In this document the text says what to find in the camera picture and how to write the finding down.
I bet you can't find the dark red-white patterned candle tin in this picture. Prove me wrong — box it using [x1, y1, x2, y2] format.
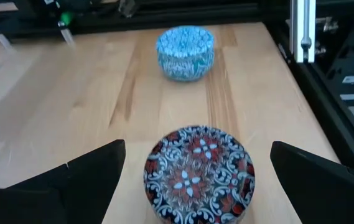
[143, 125, 256, 224]

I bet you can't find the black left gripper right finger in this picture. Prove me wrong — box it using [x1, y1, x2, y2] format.
[269, 141, 354, 224]

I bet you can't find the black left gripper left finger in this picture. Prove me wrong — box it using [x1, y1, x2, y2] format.
[0, 139, 127, 224]

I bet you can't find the green metal clamp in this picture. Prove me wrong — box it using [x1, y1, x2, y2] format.
[57, 11, 77, 47]

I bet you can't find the blue patterned candle tin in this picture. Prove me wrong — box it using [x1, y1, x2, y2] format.
[155, 26, 215, 83]

